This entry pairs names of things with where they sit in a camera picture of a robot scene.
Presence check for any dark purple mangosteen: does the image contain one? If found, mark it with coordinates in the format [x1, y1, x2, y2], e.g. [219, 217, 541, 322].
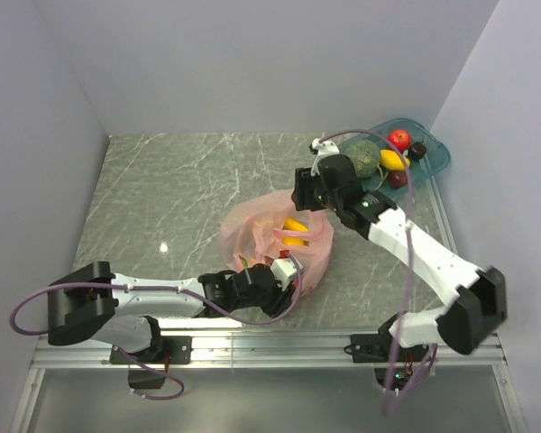
[408, 142, 427, 161]

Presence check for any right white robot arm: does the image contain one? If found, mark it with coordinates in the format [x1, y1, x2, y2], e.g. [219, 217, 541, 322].
[292, 154, 508, 361]

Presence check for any teal plastic tray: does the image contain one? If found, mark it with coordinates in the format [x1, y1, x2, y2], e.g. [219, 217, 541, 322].
[338, 118, 451, 198]

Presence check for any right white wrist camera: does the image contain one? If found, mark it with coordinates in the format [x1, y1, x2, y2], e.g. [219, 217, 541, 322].
[309, 138, 340, 176]

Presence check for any yellow mango in tray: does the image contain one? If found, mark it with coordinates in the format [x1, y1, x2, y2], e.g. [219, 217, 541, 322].
[380, 149, 411, 171]

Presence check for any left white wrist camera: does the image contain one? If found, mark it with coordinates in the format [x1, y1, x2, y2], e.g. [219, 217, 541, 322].
[270, 250, 304, 290]

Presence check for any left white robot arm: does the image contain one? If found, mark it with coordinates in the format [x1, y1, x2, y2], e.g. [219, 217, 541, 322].
[47, 257, 304, 363]

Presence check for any yellow mango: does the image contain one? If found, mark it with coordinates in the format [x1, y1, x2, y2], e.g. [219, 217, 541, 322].
[380, 149, 411, 171]
[281, 236, 308, 246]

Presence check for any yellow banana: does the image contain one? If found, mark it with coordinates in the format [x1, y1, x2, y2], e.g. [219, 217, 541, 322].
[283, 217, 308, 232]

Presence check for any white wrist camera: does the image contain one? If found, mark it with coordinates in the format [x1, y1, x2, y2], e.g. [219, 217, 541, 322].
[309, 138, 340, 176]
[270, 250, 304, 290]

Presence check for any green netted melon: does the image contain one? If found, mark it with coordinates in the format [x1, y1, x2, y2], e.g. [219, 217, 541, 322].
[344, 140, 381, 179]

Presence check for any dark red plum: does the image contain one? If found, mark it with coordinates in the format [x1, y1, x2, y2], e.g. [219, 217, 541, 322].
[387, 170, 408, 189]

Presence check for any pink plastic bag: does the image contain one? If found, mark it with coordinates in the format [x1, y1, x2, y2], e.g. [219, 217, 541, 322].
[219, 189, 334, 295]

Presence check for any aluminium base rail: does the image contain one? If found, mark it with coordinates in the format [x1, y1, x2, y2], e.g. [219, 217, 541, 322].
[13, 319, 527, 432]

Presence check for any red apple in tray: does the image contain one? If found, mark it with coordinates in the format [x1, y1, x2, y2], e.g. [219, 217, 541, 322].
[387, 129, 411, 152]

